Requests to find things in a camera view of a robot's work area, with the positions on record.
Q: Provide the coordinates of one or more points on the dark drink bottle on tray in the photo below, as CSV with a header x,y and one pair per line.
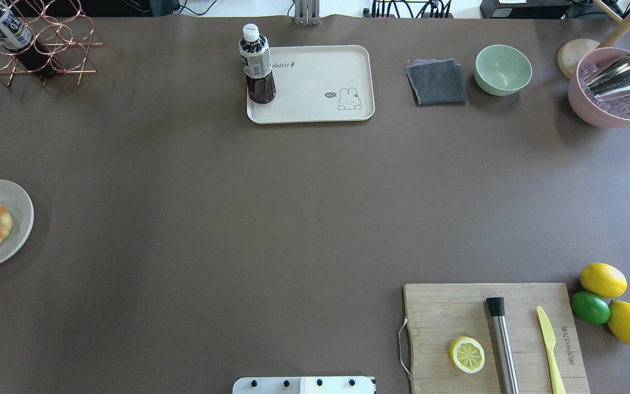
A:
x,y
254,51

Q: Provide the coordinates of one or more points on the wooden cutting board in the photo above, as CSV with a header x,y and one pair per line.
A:
x,y
438,313

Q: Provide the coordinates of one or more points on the cream rabbit tray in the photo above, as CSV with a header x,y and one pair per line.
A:
x,y
318,83

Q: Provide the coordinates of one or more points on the mint green bowl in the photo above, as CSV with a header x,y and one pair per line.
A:
x,y
502,70

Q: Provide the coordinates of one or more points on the metal ice scoop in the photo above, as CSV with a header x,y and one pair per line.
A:
x,y
613,82

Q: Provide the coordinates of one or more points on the dark bottle in rack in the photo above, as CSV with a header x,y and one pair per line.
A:
x,y
19,40

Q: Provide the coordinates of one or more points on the yellow plastic knife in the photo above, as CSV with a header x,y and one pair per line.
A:
x,y
550,342

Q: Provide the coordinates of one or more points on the pink ice bowl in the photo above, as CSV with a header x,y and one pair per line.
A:
x,y
604,114

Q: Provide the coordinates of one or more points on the grey folded cloth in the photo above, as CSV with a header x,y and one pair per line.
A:
x,y
436,81

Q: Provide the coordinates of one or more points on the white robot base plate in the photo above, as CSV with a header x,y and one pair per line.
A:
x,y
306,384

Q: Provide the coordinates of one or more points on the copper wire bottle rack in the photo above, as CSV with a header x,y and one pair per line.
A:
x,y
62,36

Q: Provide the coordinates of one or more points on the half lemon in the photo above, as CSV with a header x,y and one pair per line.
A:
x,y
467,354

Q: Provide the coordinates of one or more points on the round wooden stand base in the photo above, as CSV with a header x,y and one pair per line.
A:
x,y
572,52

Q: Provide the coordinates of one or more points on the steel muddler black tip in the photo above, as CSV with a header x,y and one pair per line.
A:
x,y
507,368

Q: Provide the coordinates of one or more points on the white round plate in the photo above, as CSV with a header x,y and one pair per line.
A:
x,y
19,205

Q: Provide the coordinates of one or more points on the yellow lemon upper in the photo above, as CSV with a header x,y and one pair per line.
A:
x,y
604,280

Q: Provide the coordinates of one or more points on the green lime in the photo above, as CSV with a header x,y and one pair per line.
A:
x,y
590,307

